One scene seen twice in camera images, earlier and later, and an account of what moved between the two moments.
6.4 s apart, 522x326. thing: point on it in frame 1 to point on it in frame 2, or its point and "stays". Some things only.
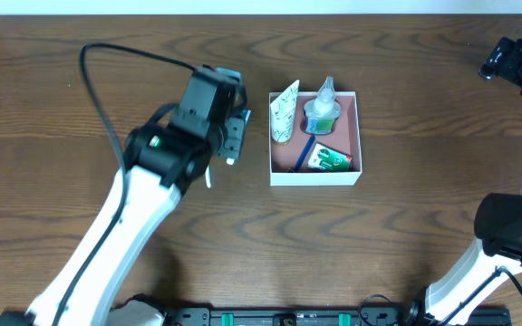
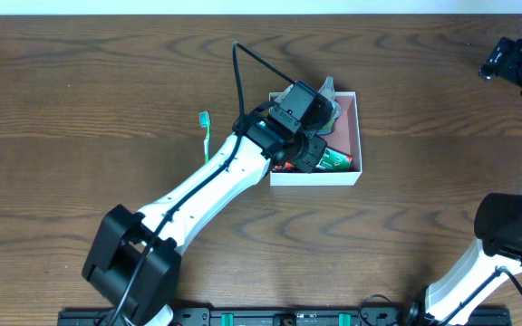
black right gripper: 502,58 stays
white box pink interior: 344,137 stays
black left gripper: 233,137 to 323,114
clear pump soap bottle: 322,111 stays
